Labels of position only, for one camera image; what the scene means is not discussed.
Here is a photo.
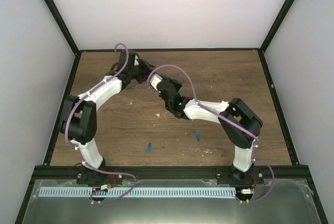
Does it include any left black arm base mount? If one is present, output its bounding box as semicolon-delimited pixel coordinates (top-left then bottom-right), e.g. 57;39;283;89
77;167;123;185

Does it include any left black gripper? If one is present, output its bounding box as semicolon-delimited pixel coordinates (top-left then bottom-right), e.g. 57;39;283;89
128;59;156;84

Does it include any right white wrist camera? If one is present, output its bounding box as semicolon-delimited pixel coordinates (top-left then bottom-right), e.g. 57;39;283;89
149;74;163;91

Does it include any black aluminium frame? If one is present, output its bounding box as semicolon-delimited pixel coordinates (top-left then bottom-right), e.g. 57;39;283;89
14;0;329;224

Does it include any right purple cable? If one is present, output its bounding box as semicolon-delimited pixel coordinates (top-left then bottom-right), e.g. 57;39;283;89
147;64;275;204

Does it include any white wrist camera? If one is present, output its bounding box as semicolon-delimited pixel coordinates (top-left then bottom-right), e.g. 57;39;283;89
149;74;163;91
134;54;140;66

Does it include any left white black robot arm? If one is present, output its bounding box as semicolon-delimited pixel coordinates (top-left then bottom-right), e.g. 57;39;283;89
58;50;155;184

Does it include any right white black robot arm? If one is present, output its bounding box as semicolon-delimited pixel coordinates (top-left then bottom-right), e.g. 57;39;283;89
150;75;263;184

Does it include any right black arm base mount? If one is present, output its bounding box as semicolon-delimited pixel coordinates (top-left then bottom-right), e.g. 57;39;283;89
216;165;264;185

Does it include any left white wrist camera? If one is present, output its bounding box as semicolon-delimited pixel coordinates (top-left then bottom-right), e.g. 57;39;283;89
134;54;140;66

